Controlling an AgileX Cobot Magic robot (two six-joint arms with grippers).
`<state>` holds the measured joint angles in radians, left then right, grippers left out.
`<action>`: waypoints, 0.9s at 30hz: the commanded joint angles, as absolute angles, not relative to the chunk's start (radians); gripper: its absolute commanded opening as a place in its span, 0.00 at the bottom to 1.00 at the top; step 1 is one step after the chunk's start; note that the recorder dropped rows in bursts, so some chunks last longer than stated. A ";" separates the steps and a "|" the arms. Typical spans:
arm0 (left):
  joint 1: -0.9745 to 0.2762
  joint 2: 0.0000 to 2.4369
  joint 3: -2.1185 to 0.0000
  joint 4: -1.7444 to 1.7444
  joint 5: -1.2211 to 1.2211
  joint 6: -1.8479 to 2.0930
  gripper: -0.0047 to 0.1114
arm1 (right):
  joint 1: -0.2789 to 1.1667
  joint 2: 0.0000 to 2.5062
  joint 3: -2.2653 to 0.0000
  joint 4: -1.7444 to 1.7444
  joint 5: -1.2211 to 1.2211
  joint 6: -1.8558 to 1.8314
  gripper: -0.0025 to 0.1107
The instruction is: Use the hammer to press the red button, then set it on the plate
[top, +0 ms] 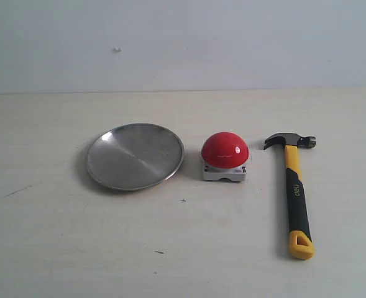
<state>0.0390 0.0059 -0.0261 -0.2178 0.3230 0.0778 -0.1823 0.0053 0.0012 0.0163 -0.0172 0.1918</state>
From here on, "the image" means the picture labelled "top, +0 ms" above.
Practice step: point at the yellow black claw hammer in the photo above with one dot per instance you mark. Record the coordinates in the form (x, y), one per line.
(300, 243)

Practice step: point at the red dome push button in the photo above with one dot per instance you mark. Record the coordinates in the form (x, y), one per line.
(224, 156)

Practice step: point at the round stainless steel plate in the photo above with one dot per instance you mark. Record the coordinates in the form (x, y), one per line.
(134, 156)

